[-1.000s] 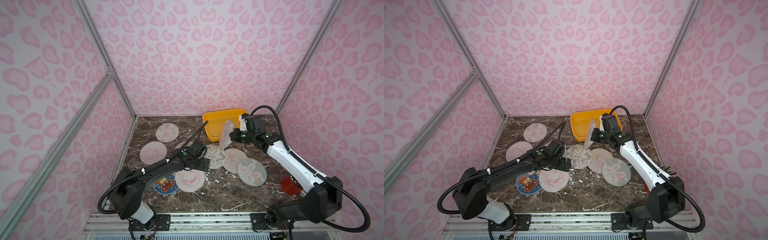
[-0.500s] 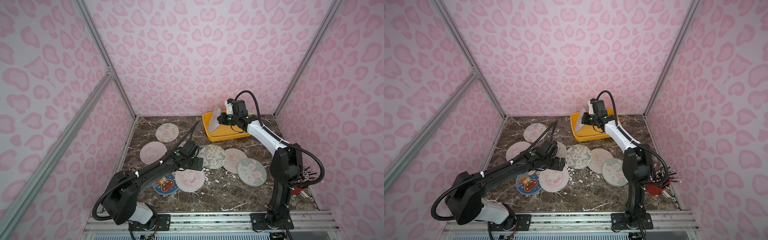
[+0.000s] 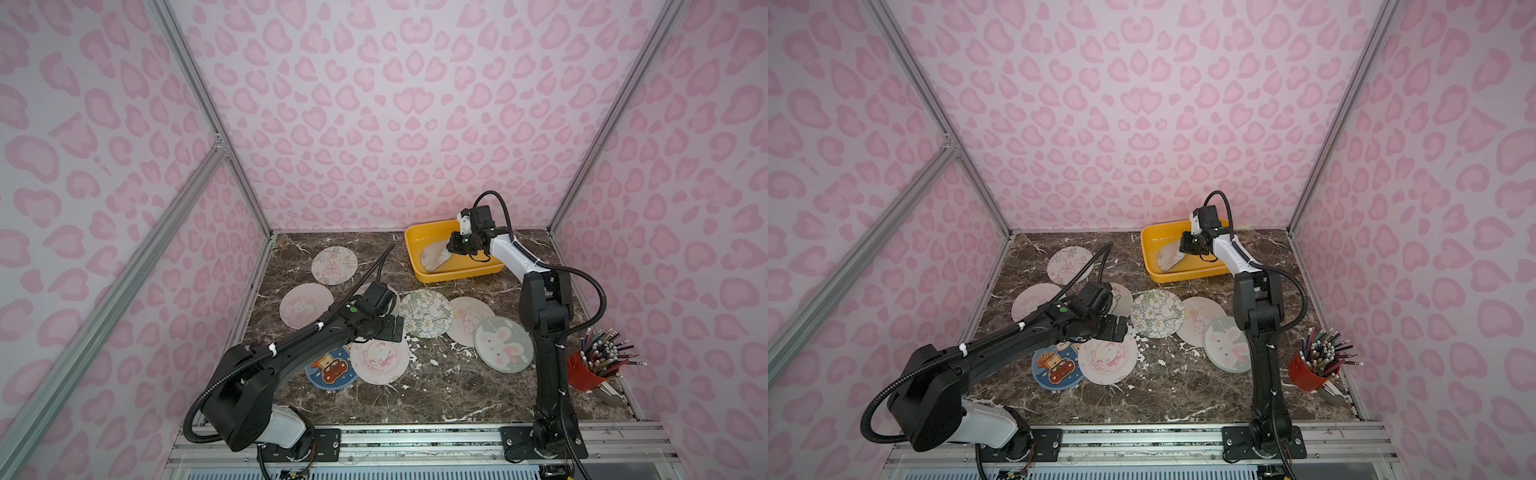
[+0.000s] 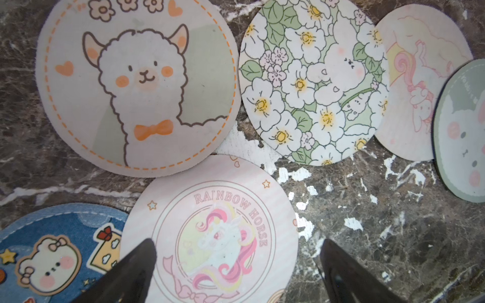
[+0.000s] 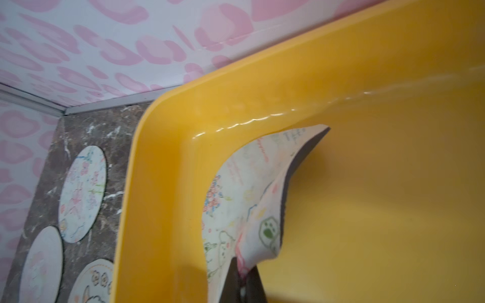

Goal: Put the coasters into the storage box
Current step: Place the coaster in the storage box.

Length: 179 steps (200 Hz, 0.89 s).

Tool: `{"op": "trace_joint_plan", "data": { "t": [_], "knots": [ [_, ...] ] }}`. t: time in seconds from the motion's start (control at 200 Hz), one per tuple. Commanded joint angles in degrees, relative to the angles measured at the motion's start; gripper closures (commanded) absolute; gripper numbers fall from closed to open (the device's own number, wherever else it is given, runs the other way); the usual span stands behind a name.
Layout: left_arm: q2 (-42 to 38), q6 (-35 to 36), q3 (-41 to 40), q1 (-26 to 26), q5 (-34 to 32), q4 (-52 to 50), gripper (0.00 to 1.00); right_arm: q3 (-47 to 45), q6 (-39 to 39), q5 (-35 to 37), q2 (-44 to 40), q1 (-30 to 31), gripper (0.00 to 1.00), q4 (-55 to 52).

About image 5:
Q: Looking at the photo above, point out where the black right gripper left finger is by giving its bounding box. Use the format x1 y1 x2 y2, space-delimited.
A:
219 257 239 303

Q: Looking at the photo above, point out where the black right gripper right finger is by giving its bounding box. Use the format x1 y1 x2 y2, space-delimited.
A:
246 266 267 303

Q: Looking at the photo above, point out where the white animal doodle coaster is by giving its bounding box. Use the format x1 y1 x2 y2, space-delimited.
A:
202 124 330 302

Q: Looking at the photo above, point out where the yellow plastic storage box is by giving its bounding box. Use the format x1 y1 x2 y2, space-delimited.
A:
111 1 484 302

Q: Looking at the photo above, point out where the white alpaca coaster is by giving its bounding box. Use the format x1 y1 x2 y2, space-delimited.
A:
68 259 113 303

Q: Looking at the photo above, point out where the white butterfly doodle coaster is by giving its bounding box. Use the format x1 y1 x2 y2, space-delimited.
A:
58 145 107 243

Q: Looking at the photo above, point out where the pink rainbow unicorn coaster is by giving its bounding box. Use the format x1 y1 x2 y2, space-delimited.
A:
18 226 63 303

